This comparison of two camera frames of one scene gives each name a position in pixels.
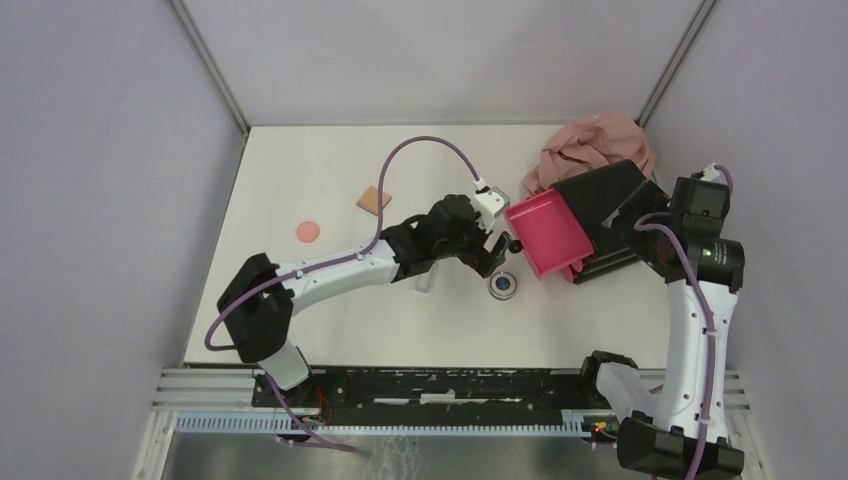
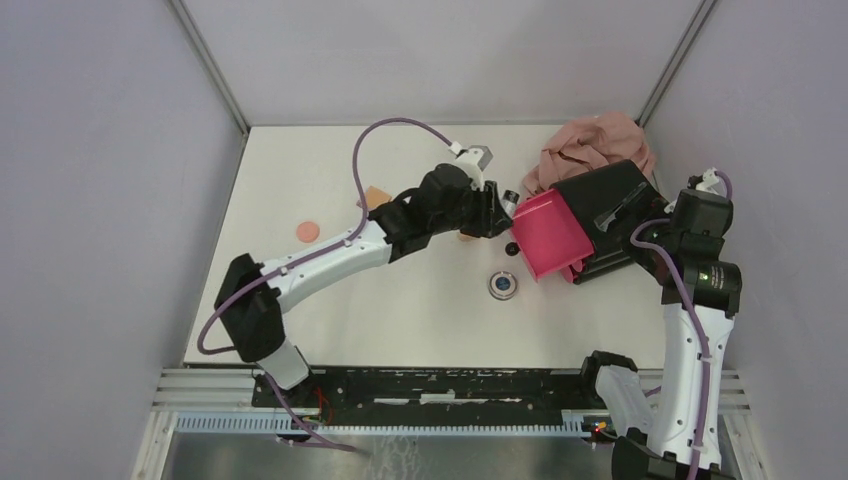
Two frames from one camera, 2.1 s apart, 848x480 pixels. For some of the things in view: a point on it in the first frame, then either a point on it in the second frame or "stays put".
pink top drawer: [549, 233] stays put
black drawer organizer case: [591, 197] stays put
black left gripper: [483, 262] -> [493, 219]
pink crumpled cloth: [588, 144] stays put
